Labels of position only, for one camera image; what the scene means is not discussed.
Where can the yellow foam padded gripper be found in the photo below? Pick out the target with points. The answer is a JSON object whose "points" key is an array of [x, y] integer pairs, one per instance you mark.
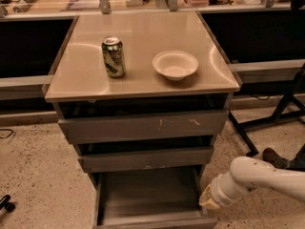
{"points": [[216, 190]]}

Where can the grey bottom drawer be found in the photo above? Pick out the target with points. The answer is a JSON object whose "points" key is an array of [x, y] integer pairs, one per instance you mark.
{"points": [[150, 199]]}

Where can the grey drawer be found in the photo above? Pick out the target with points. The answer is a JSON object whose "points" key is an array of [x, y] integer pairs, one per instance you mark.
{"points": [[150, 199], [143, 160], [142, 126]]}

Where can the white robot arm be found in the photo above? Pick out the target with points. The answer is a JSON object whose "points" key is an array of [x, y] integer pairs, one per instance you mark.
{"points": [[247, 175]]}

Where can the grey middle drawer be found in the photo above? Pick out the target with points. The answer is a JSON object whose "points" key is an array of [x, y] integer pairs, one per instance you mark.
{"points": [[143, 160]]}

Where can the grey top drawer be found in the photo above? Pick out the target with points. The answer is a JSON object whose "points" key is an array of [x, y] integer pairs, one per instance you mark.
{"points": [[142, 126]]}

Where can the grey drawer cabinet beige top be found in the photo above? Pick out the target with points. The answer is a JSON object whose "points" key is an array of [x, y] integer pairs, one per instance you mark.
{"points": [[81, 87]]}

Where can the brown shoe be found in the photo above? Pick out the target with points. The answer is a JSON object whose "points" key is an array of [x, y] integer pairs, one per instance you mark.
{"points": [[272, 157]]}

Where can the dark jeans leg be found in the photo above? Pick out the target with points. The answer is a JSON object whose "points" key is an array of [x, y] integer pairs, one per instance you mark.
{"points": [[298, 163]]}

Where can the white paper bowl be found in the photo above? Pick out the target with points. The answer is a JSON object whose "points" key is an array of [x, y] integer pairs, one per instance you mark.
{"points": [[175, 65]]}

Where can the green soda can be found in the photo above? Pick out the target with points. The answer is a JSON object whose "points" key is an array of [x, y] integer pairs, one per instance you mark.
{"points": [[113, 56]]}

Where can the black caster bottom left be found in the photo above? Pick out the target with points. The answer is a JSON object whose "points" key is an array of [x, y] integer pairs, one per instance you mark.
{"points": [[6, 204]]}

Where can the black coiled tool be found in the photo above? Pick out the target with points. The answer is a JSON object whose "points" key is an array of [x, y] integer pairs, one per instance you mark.
{"points": [[23, 5]]}

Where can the black metal stand frame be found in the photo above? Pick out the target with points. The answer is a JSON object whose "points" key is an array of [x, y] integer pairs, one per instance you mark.
{"points": [[277, 116]]}

